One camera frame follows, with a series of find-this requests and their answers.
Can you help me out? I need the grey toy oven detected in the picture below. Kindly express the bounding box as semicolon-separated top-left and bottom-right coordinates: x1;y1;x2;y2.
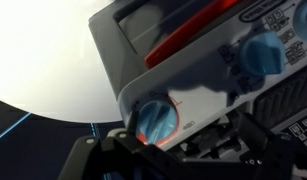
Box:
88;0;307;161

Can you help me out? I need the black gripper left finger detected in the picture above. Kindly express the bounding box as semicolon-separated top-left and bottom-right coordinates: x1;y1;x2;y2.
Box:
57;109;181;180

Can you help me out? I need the blue oven knob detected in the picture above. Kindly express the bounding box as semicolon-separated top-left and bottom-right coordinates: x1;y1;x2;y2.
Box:
136;100;179;147
292;0;307;43
239;30;287;78

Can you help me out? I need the red oven door handle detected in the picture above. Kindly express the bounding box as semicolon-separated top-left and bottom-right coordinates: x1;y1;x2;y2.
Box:
144;0;245;70

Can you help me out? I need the grey oven door with window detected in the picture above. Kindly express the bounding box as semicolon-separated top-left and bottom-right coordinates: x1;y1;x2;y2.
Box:
88;0;271;99

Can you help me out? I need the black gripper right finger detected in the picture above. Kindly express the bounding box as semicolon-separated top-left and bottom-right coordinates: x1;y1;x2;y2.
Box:
226;111;307;180

